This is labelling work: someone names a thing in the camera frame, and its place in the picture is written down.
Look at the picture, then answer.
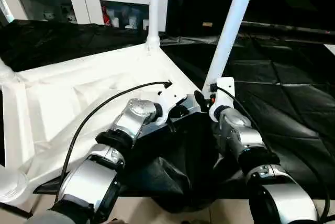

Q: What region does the white plastic table leg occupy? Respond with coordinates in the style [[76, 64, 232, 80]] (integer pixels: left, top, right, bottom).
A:
[[146, 0, 162, 49], [202, 0, 260, 95], [0, 57, 18, 82]]

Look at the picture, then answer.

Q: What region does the white plastic table top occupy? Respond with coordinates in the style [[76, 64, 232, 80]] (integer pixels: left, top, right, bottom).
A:
[[0, 43, 206, 204]]

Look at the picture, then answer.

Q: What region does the black plastic mat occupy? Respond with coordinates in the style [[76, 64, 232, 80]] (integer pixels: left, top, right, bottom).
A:
[[0, 19, 335, 213]]

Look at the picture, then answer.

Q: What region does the black metal rod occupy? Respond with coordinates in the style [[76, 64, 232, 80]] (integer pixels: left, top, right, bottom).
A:
[[240, 21, 335, 35]]

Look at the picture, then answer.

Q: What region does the black tripod leg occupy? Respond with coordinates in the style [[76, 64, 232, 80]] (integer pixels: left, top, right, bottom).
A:
[[0, 203, 33, 219]]

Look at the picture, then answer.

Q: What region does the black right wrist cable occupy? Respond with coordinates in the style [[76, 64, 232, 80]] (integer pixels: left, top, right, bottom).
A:
[[210, 85, 331, 222]]

